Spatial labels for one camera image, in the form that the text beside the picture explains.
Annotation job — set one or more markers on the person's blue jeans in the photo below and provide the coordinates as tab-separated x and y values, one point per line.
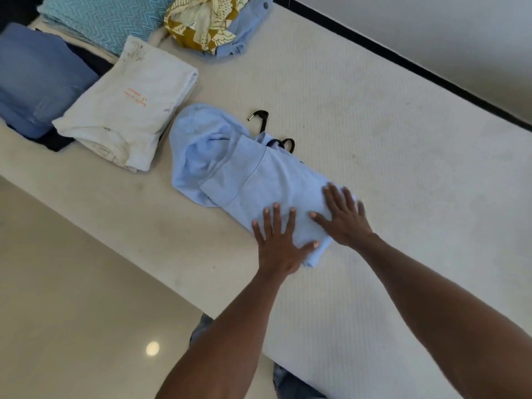
291	386

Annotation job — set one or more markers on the white folded garment orange print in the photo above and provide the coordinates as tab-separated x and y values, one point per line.
129	103

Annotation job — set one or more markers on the person's left forearm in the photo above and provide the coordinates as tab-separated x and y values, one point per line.
232	336

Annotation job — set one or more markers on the person's right forearm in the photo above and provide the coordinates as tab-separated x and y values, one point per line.
440	319

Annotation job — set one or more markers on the person's right thumb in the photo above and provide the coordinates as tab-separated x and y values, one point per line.
321	220

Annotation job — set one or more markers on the light blue buttoned shirt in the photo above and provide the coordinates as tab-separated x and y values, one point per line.
249	21

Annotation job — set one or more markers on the blue folded jeans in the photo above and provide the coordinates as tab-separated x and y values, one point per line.
37	78

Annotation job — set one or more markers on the dark navy folded garment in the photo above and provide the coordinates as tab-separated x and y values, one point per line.
89	58

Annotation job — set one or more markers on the person's left middle finger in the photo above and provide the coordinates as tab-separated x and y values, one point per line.
277	222

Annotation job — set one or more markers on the light blue hoodie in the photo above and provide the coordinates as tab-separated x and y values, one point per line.
232	174

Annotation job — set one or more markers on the person's left hand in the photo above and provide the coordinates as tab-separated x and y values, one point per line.
277	253

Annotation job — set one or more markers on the person's left thumb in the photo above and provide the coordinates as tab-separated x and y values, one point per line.
308	247

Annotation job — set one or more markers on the person's right little finger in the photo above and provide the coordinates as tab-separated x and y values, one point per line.
360	209

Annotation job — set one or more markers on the teal zigzag folded cloth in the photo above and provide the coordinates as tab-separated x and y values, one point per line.
104	18

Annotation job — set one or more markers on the person's left little finger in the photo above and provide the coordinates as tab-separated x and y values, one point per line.
257	233

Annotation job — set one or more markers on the person's right hand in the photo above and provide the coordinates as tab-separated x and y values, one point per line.
347	222

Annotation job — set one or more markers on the mustard leaf print cloth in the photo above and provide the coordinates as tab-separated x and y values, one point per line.
195	24

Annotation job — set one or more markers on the cream folded cloth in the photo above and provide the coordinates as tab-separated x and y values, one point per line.
70	39

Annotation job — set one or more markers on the person's right middle finger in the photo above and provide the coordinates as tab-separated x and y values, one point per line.
337	197

